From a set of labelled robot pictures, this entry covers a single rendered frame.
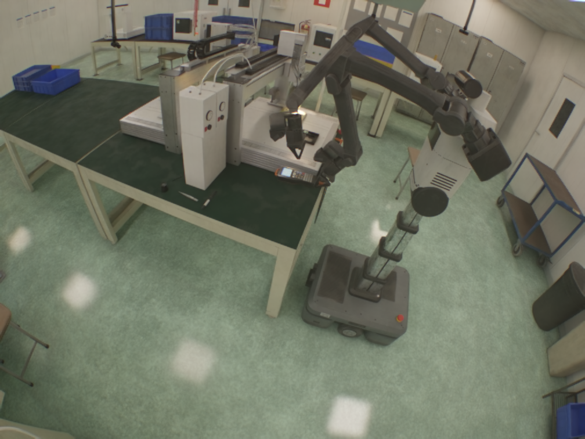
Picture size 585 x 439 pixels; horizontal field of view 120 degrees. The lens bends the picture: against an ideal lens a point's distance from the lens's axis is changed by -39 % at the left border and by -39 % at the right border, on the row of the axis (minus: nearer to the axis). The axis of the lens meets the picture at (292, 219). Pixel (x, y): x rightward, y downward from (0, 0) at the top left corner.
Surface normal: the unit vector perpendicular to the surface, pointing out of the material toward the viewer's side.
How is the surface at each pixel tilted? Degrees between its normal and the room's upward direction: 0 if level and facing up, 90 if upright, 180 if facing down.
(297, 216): 0
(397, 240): 90
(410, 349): 0
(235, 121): 90
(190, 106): 90
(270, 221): 0
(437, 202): 90
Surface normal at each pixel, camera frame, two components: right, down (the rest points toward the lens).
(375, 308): 0.16, -0.68
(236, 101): -0.31, 0.65
